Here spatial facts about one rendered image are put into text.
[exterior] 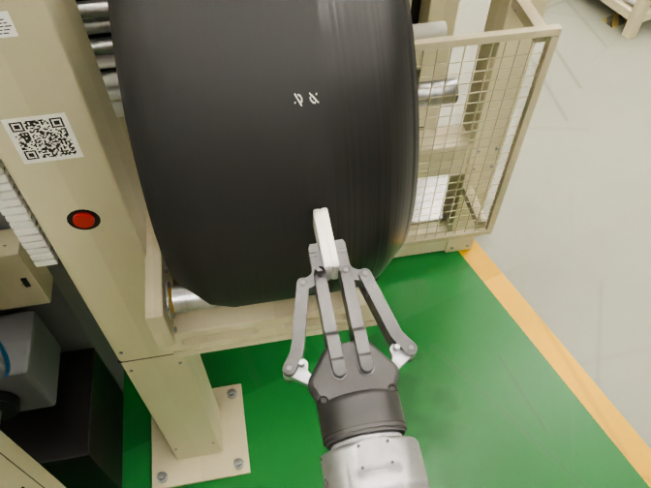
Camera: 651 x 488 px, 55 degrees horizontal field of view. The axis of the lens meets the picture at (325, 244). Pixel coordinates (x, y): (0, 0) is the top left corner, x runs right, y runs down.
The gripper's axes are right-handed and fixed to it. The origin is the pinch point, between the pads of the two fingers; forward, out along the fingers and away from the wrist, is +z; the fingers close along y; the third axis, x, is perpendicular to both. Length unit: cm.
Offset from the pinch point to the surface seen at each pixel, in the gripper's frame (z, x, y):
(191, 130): 9.4, -9.1, 11.6
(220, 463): 4, 126, 26
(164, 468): 6, 126, 41
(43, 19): 26.3, -9.6, 25.7
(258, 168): 6.6, -5.5, 5.8
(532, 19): 67, 36, -58
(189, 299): 12.8, 35.4, 18.9
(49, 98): 24.9, 0.4, 28.5
